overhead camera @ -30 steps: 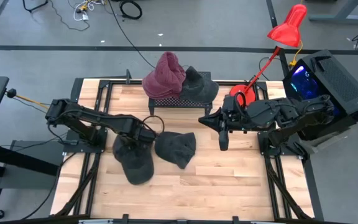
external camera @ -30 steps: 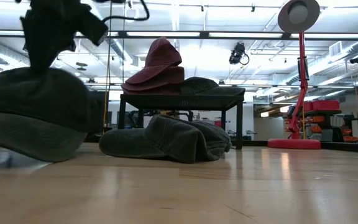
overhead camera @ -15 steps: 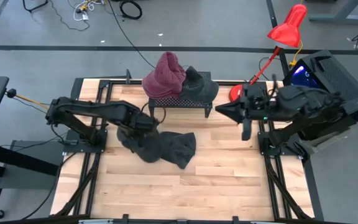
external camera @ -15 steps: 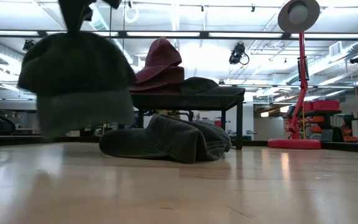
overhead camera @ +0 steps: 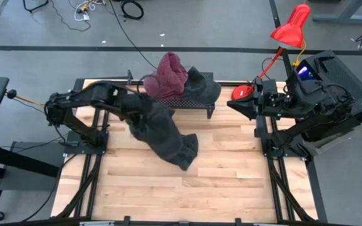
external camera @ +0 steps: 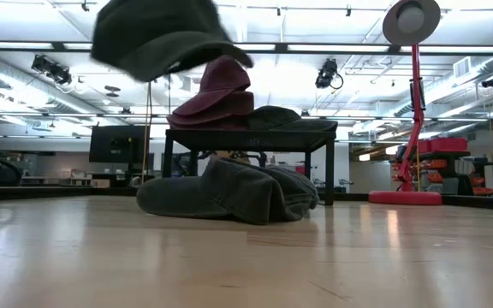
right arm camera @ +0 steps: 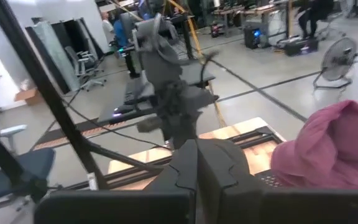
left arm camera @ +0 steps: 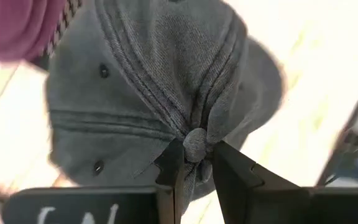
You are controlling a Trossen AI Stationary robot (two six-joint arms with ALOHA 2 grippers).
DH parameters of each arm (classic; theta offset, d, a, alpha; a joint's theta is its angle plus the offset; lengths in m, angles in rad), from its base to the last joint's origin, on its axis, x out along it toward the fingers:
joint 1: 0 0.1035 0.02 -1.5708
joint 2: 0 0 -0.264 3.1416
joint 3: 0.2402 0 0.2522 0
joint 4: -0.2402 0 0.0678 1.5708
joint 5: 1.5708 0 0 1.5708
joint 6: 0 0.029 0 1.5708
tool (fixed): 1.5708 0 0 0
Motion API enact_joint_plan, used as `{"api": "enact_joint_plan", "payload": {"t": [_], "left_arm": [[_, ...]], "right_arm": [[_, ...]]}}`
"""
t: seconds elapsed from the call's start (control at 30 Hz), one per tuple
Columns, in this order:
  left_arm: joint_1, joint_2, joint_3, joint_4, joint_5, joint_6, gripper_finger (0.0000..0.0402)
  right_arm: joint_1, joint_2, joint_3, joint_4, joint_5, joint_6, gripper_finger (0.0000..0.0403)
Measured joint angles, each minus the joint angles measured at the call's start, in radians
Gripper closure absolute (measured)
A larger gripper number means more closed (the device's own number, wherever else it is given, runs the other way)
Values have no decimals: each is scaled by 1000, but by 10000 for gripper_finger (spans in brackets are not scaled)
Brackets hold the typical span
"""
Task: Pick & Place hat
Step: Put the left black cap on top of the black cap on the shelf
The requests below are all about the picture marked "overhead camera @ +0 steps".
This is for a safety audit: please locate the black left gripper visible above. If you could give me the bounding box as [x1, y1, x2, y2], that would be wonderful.
[118, 94, 156, 125]

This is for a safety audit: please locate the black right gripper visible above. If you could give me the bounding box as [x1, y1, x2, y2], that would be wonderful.
[227, 90, 284, 121]

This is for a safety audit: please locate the black mesh rack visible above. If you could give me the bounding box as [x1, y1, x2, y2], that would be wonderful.
[149, 71, 216, 119]

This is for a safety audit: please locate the grey wedge stand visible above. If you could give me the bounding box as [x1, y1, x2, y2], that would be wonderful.
[306, 128, 353, 157]

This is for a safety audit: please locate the red desk lamp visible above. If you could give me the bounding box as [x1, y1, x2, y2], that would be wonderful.
[231, 3, 312, 101]

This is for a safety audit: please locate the black computer case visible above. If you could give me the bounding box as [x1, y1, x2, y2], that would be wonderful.
[295, 50, 362, 142]

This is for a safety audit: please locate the dark floor plate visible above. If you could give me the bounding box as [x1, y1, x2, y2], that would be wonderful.
[0, 141, 65, 192]

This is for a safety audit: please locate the yellow rod with black knob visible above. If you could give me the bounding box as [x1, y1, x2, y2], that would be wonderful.
[5, 89, 45, 108]

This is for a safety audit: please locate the grey desk leg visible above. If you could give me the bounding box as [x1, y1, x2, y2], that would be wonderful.
[312, 0, 362, 24]

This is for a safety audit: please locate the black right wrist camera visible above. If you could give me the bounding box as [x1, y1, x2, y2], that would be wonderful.
[261, 78, 278, 95]

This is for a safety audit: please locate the yellow lamp cord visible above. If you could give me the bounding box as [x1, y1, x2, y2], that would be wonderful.
[292, 40, 307, 68]

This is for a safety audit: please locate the long black floor cable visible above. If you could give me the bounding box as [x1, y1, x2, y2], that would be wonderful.
[108, 0, 158, 70]

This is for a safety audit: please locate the coiled black cable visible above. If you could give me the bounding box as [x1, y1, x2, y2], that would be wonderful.
[120, 0, 145, 21]

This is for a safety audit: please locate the white cable bundle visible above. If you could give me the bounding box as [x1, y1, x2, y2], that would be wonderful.
[73, 0, 106, 22]

